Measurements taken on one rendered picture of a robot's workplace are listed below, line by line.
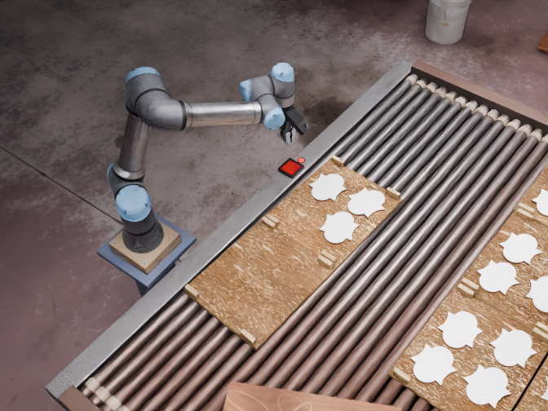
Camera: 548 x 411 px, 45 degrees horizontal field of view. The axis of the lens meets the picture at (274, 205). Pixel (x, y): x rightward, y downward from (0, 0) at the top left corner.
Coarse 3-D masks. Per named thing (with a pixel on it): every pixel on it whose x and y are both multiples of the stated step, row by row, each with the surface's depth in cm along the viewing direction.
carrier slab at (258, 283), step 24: (240, 240) 242; (264, 240) 241; (288, 240) 241; (216, 264) 235; (240, 264) 235; (264, 264) 234; (288, 264) 234; (312, 264) 233; (216, 288) 229; (240, 288) 228; (264, 288) 228; (288, 288) 227; (312, 288) 227; (216, 312) 223; (240, 312) 222; (264, 312) 222; (288, 312) 221; (240, 336) 217; (264, 336) 216
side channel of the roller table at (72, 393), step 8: (64, 392) 205; (72, 392) 205; (80, 392) 205; (64, 400) 203; (72, 400) 203; (80, 400) 203; (88, 400) 203; (64, 408) 208; (72, 408) 202; (80, 408) 202; (88, 408) 201; (96, 408) 201
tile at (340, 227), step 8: (328, 216) 246; (336, 216) 245; (344, 216) 245; (328, 224) 243; (336, 224) 243; (344, 224) 243; (352, 224) 243; (328, 232) 241; (336, 232) 241; (344, 232) 240; (352, 232) 241; (328, 240) 239; (336, 240) 238; (344, 240) 239
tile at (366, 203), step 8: (360, 192) 252; (368, 192) 252; (376, 192) 252; (352, 200) 250; (360, 200) 250; (368, 200) 250; (376, 200) 250; (384, 200) 249; (352, 208) 248; (360, 208) 247; (368, 208) 247; (376, 208) 247; (368, 216) 245
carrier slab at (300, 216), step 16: (352, 176) 259; (304, 192) 255; (352, 192) 254; (384, 192) 253; (288, 208) 251; (304, 208) 250; (320, 208) 250; (336, 208) 249; (384, 208) 248; (288, 224) 245; (304, 224) 245; (320, 224) 245; (368, 224) 244; (304, 240) 240; (320, 240) 240; (352, 240) 239; (336, 256) 235
